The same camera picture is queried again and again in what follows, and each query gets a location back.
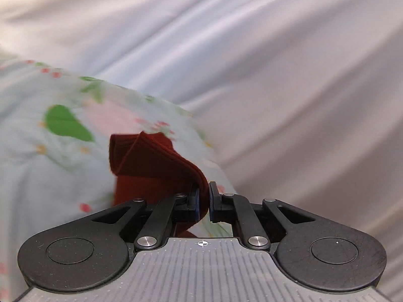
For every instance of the red knit garment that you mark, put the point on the red knit garment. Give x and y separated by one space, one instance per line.
147 166

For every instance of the floral light blue bedsheet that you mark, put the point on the floral light blue bedsheet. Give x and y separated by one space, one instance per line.
55 130

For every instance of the white curtain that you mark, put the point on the white curtain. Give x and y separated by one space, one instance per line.
300 100

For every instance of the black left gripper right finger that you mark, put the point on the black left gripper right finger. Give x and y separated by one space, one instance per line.
221 205

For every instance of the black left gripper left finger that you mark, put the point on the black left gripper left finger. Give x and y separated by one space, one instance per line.
188 206

